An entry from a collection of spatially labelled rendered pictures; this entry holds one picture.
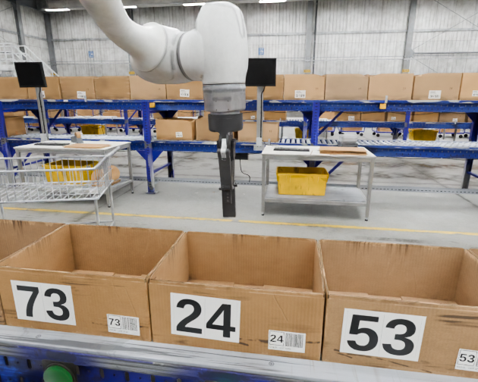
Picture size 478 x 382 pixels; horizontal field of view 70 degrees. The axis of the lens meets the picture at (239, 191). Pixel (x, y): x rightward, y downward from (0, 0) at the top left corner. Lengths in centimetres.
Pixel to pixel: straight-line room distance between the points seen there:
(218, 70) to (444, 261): 79
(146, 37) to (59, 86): 563
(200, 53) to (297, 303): 55
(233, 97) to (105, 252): 71
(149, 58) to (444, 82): 500
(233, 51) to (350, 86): 455
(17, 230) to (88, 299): 52
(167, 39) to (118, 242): 66
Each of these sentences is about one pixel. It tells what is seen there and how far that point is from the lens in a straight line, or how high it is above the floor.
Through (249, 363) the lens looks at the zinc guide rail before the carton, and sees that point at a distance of 83.
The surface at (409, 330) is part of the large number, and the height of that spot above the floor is 99.
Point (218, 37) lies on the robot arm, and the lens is 71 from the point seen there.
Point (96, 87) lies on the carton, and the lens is 601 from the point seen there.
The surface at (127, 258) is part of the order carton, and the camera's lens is 118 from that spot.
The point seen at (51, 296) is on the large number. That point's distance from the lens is 97.
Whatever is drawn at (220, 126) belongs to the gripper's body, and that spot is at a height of 139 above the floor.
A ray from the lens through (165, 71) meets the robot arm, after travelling 79.
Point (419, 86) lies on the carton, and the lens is 543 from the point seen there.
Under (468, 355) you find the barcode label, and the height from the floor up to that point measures 94.
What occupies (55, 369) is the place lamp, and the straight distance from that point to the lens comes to 98.
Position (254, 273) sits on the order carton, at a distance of 108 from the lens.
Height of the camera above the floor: 145
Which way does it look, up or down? 16 degrees down
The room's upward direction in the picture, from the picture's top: straight up
